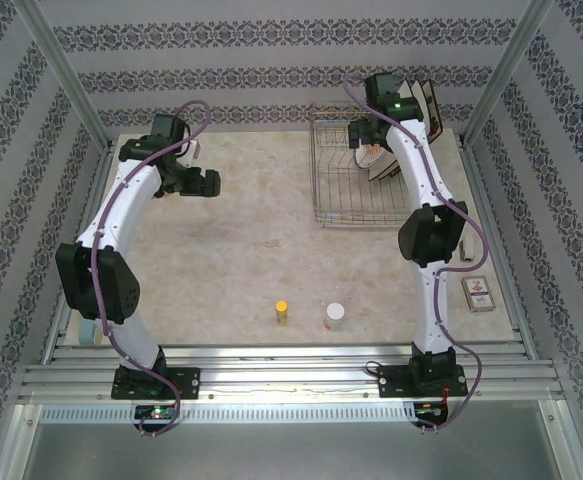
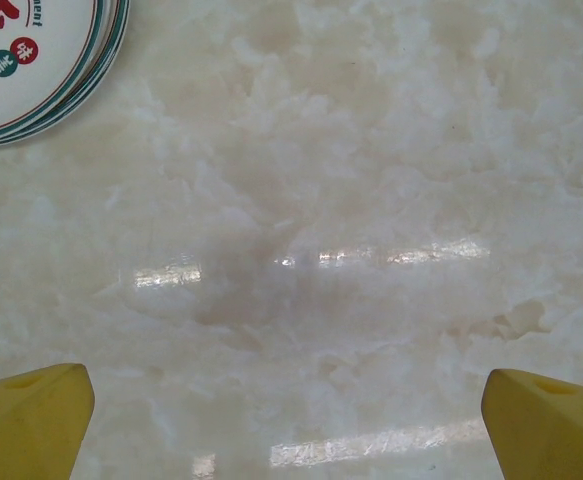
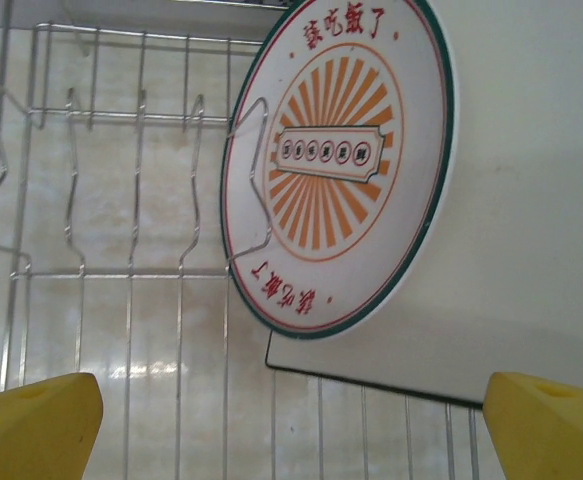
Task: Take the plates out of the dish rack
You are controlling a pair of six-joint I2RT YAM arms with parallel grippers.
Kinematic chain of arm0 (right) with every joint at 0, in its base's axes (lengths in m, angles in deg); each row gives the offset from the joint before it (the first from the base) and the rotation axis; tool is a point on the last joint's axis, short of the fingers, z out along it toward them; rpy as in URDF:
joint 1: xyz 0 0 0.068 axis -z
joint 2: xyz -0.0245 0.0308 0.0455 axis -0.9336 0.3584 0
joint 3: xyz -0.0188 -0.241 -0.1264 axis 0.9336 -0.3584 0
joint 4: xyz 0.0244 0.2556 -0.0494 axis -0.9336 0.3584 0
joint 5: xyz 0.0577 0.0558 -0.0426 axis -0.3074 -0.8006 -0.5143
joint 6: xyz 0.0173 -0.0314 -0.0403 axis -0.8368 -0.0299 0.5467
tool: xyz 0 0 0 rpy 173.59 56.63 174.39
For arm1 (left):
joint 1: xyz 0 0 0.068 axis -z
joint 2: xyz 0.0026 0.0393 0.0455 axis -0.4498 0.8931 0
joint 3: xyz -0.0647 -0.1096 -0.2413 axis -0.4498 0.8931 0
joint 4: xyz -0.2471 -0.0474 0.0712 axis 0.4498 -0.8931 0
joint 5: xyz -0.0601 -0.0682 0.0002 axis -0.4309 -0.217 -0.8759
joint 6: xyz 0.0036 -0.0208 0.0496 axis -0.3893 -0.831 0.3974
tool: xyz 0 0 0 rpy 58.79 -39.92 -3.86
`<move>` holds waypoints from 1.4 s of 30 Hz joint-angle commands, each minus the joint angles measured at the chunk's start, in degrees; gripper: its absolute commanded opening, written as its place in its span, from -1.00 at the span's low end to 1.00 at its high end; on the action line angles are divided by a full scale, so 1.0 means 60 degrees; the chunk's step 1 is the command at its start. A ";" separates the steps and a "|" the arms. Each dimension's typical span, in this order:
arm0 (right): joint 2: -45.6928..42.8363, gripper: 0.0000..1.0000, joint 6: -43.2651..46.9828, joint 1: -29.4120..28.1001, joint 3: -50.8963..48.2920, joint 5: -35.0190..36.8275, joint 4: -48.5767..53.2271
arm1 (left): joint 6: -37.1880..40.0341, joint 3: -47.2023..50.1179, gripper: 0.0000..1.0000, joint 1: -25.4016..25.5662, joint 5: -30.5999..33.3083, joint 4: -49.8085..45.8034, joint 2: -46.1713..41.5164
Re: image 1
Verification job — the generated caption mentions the square cream plate dark rim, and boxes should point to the square cream plate dark rim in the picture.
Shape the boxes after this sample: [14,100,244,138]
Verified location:
[368,78,417,182]
[410,79,431,131]

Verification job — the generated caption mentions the round plate orange radial pattern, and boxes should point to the round plate orange radial pattern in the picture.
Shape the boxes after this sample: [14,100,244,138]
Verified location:
[354,141,398,172]

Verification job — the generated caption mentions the square plate red brown picture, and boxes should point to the square plate red brown picture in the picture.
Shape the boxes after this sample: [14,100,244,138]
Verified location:
[420,79,445,142]

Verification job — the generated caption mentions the small white bottle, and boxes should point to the small white bottle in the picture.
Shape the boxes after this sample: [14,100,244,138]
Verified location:
[324,302,347,332]

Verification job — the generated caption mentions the pale teal plastic object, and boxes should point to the pale teal plastic object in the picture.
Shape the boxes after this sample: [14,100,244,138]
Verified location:
[78,319,103,346]

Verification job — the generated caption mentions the playing card box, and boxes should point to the playing card box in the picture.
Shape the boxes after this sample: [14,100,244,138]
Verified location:
[460,274,497,315]

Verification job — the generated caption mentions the small green circuit board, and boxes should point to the small green circuit board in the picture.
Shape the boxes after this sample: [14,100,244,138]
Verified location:
[413,401,448,420]
[133,404,178,422]

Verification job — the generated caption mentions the grey sheet metal panel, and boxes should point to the grey sheet metal panel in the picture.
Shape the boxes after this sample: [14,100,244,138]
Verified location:
[10,399,572,480]

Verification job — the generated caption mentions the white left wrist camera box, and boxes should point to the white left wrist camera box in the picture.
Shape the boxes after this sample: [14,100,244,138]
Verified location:
[180,141,201,169]

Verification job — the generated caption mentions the metal wire dish rack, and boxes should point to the metal wire dish rack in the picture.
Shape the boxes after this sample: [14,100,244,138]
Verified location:
[309,102,435,230]

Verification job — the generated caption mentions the aluminium frame post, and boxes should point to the aluminium frame post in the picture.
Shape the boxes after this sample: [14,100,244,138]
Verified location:
[13,0,117,151]
[462,0,557,146]

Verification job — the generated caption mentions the aluminium side rail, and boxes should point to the aluminium side rail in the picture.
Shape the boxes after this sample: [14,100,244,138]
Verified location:
[40,142,118,366]
[458,134,540,361]

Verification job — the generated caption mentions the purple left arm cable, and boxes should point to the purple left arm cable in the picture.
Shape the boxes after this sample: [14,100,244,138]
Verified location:
[89,99,211,439]

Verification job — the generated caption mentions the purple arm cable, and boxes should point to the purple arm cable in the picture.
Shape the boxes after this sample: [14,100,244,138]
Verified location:
[343,74,490,437]
[89,99,211,439]

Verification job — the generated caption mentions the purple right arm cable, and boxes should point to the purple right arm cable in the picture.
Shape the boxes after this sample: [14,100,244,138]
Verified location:
[343,74,490,437]

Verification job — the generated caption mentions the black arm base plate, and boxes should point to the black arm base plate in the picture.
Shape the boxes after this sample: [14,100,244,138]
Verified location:
[376,366,469,400]
[110,366,202,401]

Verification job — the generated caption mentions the aluminium extrusion mounting rail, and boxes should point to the aluminium extrusion mounting rail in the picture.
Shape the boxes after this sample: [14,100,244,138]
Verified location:
[18,343,567,401]

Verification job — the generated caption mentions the perforated grey cable duct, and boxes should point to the perforated grey cable duct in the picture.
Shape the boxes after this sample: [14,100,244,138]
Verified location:
[38,403,418,424]

